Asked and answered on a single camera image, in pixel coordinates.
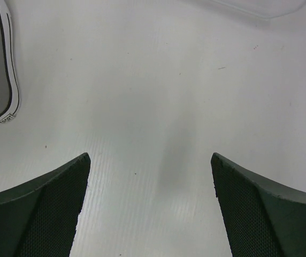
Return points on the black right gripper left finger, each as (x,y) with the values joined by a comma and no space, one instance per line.
(40,216)

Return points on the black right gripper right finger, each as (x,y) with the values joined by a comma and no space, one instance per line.
(261,217)

